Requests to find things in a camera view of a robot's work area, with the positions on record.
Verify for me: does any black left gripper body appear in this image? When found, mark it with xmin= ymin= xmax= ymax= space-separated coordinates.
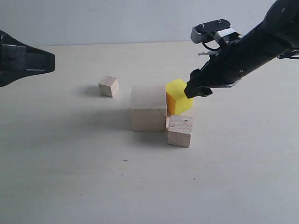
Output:
xmin=0 ymin=30 xmax=26 ymax=87

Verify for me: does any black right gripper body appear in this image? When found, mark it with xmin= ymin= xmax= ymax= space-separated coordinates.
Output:
xmin=198 ymin=32 xmax=264 ymax=89

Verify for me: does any yellow cube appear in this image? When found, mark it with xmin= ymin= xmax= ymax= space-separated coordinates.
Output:
xmin=166 ymin=78 xmax=193 ymax=115

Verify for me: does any medium wooden cube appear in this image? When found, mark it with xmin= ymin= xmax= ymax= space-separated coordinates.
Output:
xmin=167 ymin=115 xmax=193 ymax=147

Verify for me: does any large wooden cube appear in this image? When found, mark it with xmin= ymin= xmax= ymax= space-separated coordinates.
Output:
xmin=130 ymin=85 xmax=167 ymax=132

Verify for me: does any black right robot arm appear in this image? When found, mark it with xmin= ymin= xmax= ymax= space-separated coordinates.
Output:
xmin=184 ymin=0 xmax=299 ymax=98

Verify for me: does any small wooden cube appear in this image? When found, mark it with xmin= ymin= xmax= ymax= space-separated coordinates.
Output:
xmin=99 ymin=76 xmax=119 ymax=98

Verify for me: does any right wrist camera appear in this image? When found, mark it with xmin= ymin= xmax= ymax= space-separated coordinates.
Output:
xmin=190 ymin=19 xmax=236 ymax=44

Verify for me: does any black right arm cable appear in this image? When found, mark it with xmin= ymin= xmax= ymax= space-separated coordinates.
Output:
xmin=200 ymin=39 xmax=299 ymax=60

